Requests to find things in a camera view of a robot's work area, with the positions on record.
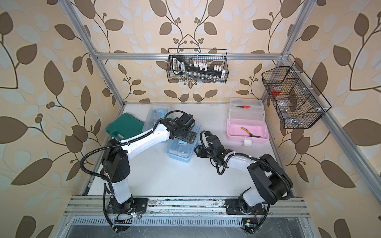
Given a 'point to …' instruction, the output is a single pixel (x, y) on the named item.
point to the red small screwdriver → (243, 106)
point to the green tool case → (125, 126)
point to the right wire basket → (298, 102)
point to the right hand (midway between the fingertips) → (198, 149)
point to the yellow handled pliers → (250, 134)
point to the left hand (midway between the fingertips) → (185, 133)
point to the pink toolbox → (246, 123)
